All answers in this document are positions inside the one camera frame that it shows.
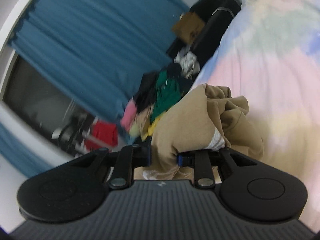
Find tan t-shirt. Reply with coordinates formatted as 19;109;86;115
134;84;264;180

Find yellow garment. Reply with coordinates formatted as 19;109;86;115
141;111;166;141

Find beige patterned garment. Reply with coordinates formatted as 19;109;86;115
135;105;154;135

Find pink garment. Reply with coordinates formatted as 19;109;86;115
120;99;137;131

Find black garment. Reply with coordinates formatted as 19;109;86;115
133;63;193;113

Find green garment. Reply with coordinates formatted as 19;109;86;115
150;70;193;123

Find white patterned garment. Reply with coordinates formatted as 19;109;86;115
174;47;200;78

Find dark window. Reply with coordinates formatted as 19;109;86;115
3;56;82;141

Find blue curtain left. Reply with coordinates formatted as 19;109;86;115
0;124;53;178

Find blue curtain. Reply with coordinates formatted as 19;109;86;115
0;124;53;178
9;0;189;122

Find blue curtain right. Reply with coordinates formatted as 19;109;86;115
9;0;189;122

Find pastel rainbow bed sheet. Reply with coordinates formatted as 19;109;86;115
195;0;319;231

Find black sofa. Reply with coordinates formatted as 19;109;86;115
167;0;241;67

